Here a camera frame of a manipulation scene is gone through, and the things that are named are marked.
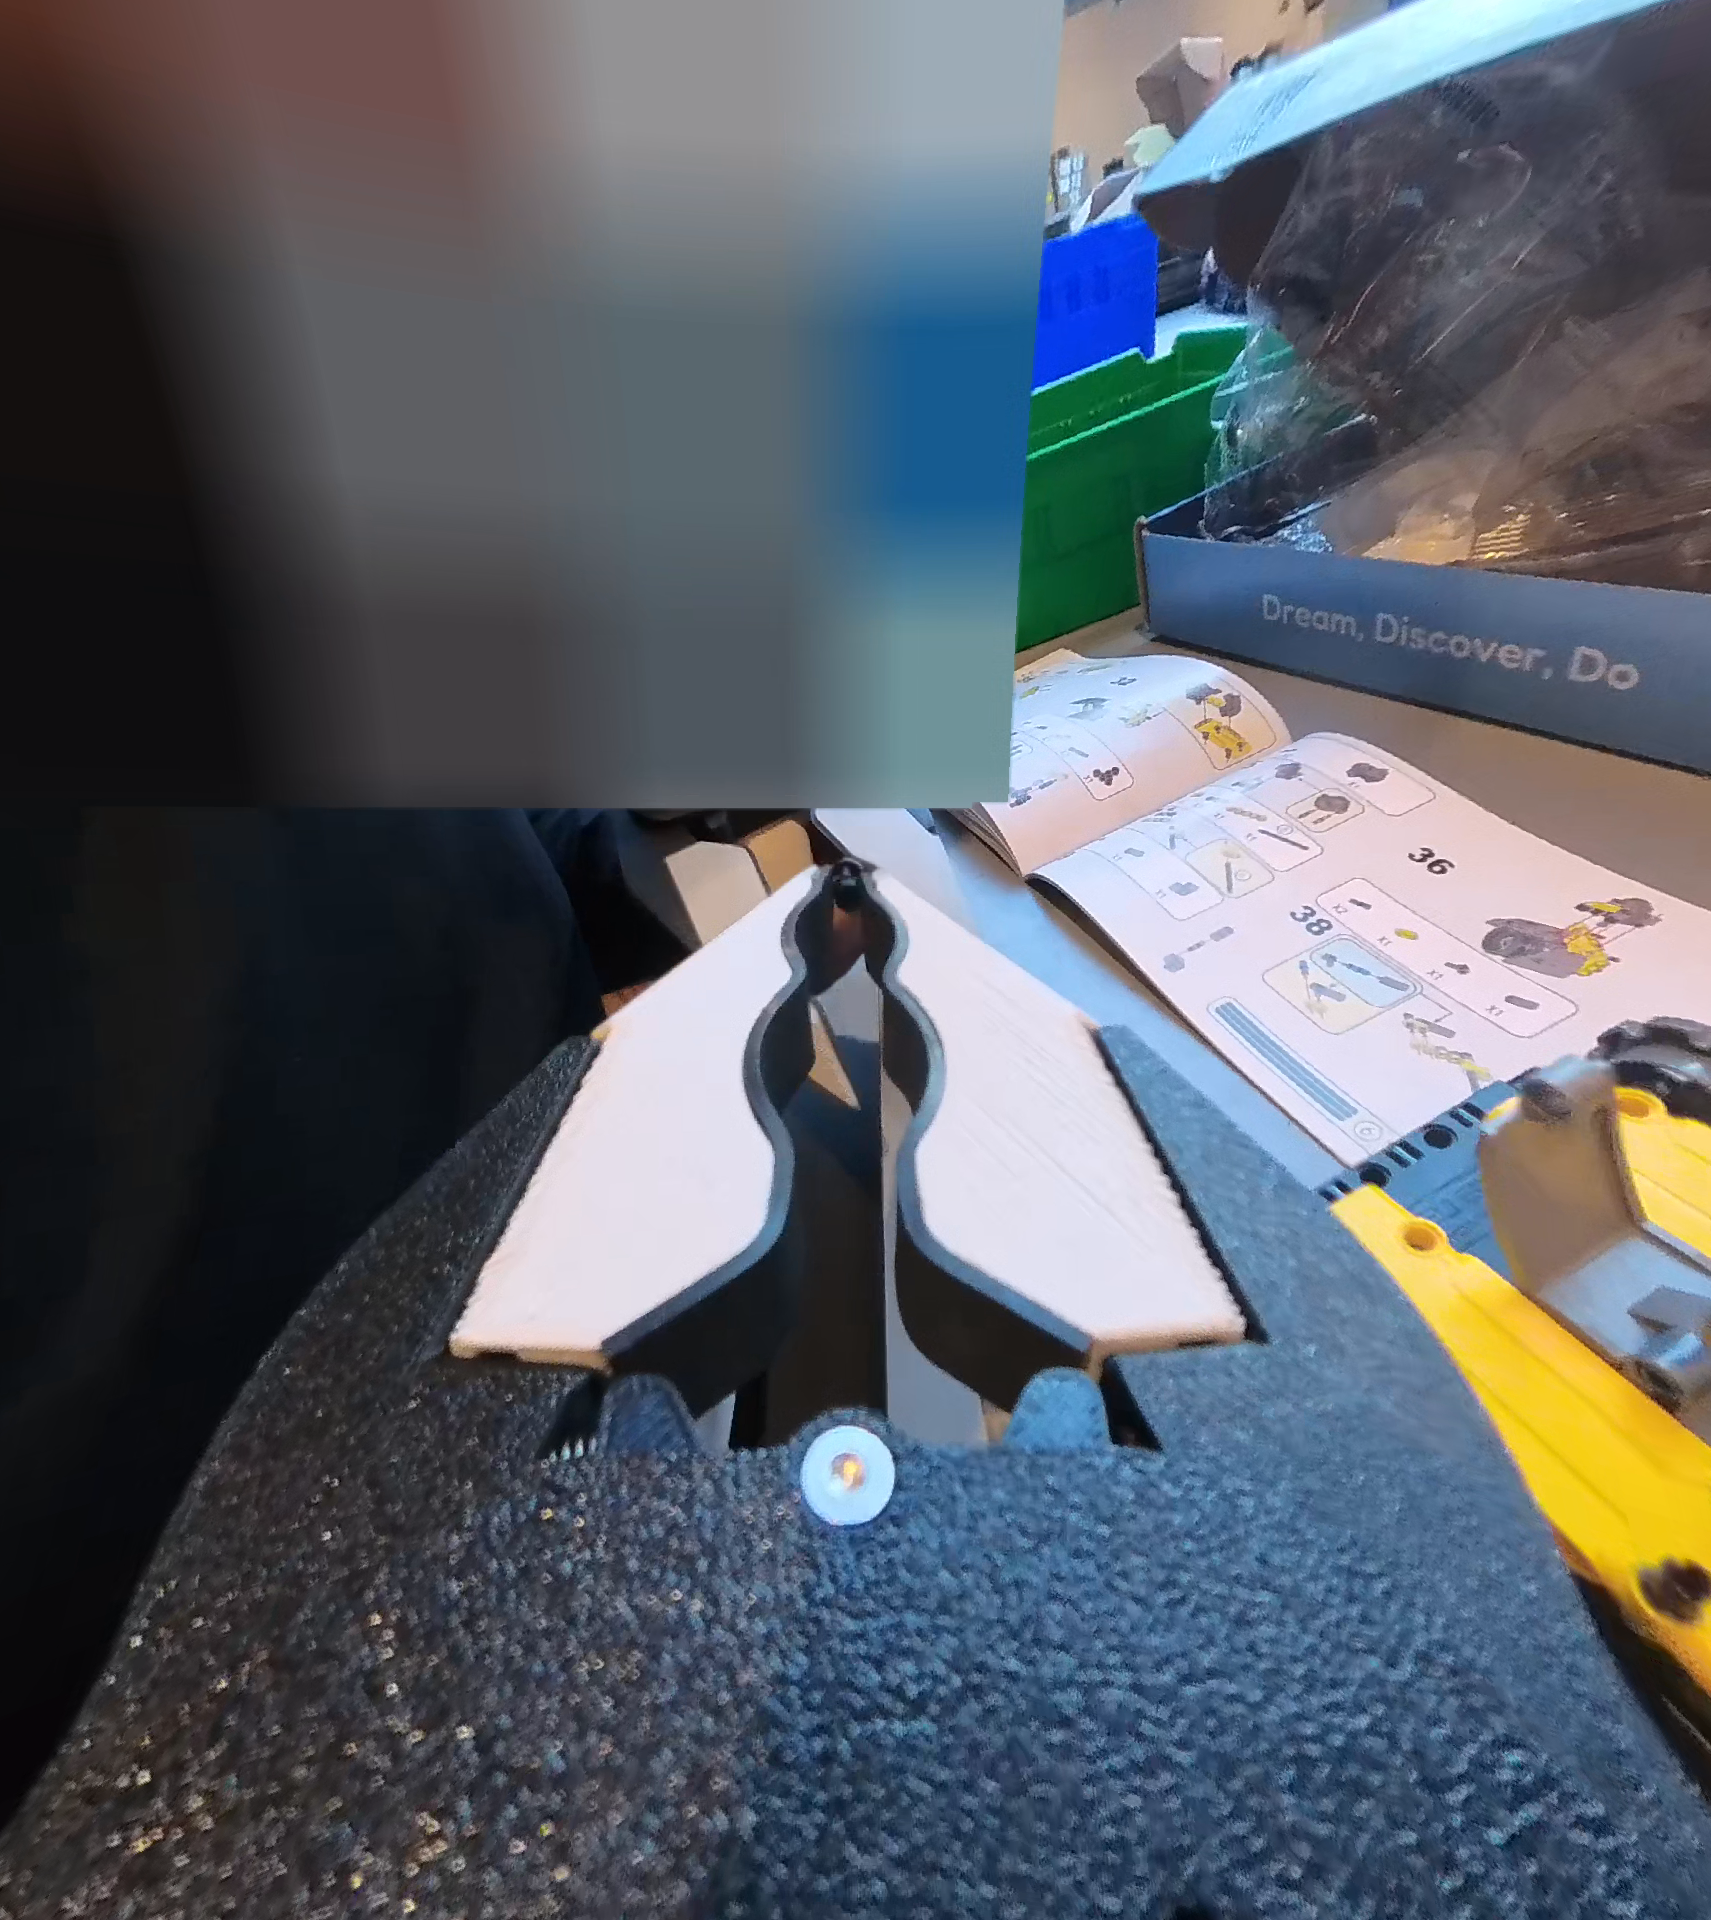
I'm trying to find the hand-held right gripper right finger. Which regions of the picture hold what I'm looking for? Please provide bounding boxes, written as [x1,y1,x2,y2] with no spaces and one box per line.
[856,861,1249,1378]

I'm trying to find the dark grey cardboard box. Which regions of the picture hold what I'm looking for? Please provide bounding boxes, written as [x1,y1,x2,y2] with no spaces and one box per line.
[1132,0,1711,800]

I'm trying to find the yellow black toy vehicle model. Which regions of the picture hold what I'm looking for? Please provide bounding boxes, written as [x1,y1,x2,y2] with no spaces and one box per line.
[1320,1016,1711,1786]

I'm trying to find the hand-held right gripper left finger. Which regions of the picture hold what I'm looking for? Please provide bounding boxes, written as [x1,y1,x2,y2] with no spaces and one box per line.
[448,858,859,1378]

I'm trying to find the blue plastic crate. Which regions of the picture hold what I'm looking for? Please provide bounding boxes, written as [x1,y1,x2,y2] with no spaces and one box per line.
[1036,211,1164,395]

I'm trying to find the toy instruction booklet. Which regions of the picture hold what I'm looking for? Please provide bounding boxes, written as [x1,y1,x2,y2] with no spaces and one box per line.
[813,652,1711,1172]

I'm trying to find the clear plastic bag of parts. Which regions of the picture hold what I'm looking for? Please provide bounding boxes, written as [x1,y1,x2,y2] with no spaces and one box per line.
[1139,31,1711,604]

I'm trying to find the green plastic crate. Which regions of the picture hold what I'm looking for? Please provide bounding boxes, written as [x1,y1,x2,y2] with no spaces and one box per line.
[1016,322,1253,652]

